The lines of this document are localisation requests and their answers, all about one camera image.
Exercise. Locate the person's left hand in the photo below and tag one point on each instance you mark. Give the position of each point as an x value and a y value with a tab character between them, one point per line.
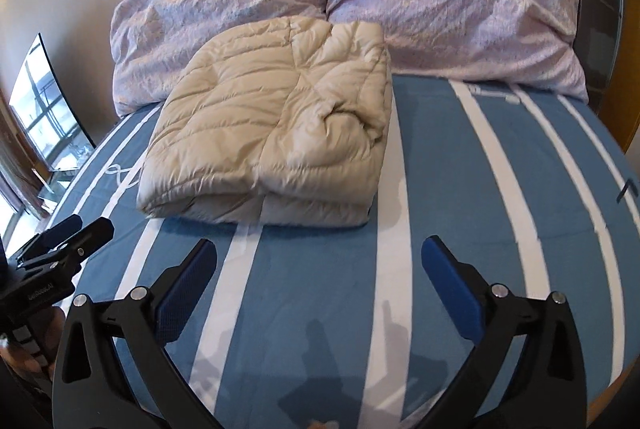
42	354

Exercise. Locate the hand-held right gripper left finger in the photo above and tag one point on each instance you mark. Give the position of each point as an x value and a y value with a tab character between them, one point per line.
185	291

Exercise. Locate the glass television stand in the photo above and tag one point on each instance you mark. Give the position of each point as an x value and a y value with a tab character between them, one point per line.
60	179

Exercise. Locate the brown curtain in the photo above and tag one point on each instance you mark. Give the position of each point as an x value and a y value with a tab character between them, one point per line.
12	159

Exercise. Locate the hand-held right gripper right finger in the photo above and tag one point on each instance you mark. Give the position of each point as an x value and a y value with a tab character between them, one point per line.
450	291

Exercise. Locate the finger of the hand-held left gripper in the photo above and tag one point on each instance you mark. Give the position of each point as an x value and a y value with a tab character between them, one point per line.
75	246
55	234

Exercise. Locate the flat screen television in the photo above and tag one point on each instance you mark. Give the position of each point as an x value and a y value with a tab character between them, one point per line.
50	109

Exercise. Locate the blue white striped bed sheet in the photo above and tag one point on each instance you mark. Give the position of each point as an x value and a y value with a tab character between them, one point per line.
310	309

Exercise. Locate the lavender pillow right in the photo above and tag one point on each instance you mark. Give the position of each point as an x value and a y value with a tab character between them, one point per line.
450	4

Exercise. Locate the beige puffer jacket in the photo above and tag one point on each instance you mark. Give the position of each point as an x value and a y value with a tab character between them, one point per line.
260	124

